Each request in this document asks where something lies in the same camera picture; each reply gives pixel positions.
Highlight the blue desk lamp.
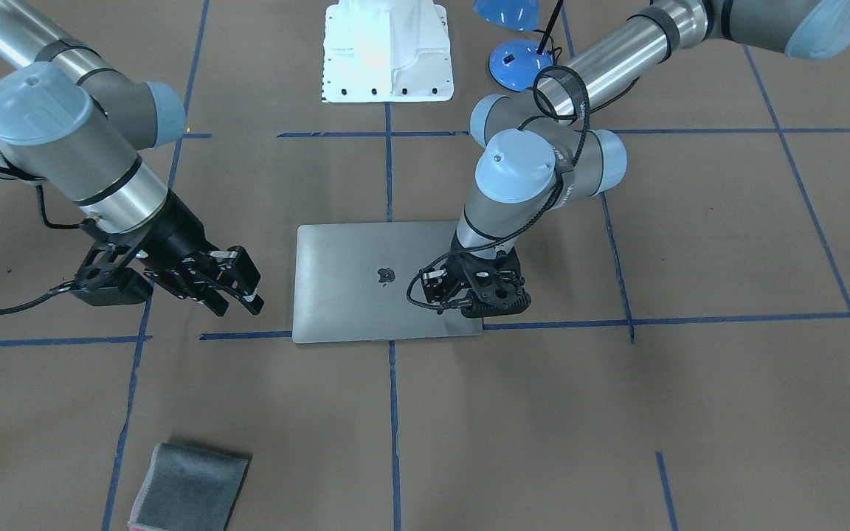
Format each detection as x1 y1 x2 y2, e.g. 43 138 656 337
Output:
472 1 564 93

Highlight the grey laptop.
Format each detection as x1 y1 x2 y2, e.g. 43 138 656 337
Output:
292 221 483 345

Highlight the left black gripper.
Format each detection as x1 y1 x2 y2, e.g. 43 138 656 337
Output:
422 251 511 310

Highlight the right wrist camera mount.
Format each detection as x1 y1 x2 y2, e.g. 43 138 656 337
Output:
69 241 153 307

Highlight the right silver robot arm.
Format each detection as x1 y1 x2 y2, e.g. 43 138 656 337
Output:
0 1 263 316

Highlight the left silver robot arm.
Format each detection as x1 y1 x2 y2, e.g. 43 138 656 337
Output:
406 1 850 319

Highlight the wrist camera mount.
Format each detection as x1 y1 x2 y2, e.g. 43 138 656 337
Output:
460 249 532 319
69 241 153 307

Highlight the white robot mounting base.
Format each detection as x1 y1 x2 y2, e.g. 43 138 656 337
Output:
321 1 455 103

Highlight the folded grey cloth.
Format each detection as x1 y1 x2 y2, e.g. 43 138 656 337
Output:
128 442 250 530

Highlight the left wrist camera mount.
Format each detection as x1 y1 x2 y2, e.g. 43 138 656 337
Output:
460 249 532 319

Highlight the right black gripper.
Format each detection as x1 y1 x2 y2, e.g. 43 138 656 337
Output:
141 192 264 317

